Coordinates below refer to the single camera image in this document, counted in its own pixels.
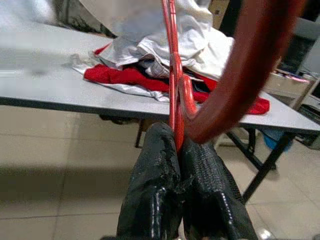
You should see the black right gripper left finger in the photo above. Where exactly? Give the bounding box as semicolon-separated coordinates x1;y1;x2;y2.
116;121;185;240

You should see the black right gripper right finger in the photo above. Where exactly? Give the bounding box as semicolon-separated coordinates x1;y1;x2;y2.
180;138;259;240

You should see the red plastic hanger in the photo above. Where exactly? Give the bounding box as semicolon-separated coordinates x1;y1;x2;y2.
161;0;309;154

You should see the white t-shirt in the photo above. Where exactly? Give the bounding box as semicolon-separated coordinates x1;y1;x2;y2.
81;0;213;42

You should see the blue plastic bag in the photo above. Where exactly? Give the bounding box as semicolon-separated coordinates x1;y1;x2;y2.
261;128;295;153

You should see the crumpled dark blue garment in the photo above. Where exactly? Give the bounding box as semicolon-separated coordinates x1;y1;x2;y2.
136;58;218;93

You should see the crumpled red garment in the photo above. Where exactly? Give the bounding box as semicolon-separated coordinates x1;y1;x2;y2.
83;63;271;116

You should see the brown cardboard box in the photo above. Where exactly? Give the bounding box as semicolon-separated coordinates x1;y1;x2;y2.
262;69;317;111

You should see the crumpled cream white garment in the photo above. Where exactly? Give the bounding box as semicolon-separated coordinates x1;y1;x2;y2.
94;22;236;81

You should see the white folding table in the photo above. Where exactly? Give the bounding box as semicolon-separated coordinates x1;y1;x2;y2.
0;21;320;205

